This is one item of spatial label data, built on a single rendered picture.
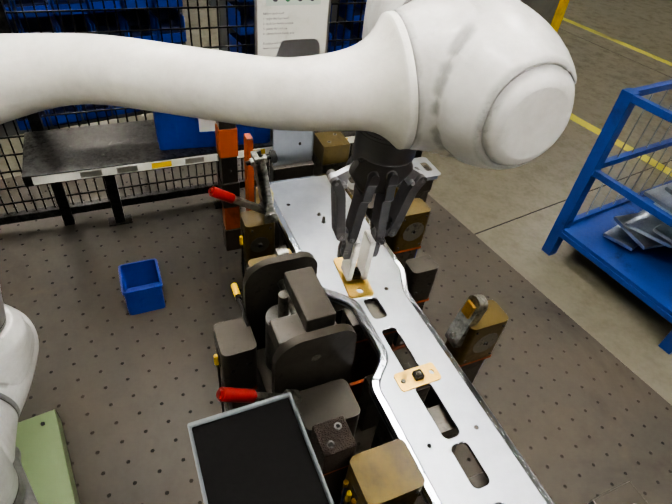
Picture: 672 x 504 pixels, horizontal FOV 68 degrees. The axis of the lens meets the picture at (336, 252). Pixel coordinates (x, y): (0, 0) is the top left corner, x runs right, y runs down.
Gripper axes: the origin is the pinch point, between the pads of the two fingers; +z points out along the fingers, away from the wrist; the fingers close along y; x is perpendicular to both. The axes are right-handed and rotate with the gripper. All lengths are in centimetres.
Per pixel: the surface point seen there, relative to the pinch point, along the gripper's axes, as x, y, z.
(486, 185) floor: 179, 175, 112
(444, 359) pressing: -1.1, 22.8, 27.6
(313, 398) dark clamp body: -7.9, -5.8, 21.8
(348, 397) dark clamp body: -9.0, -0.5, 21.4
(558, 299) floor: 80, 161, 116
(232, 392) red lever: -8.6, -18.5, 15.5
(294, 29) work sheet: 97, 14, -1
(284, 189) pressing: 58, 5, 27
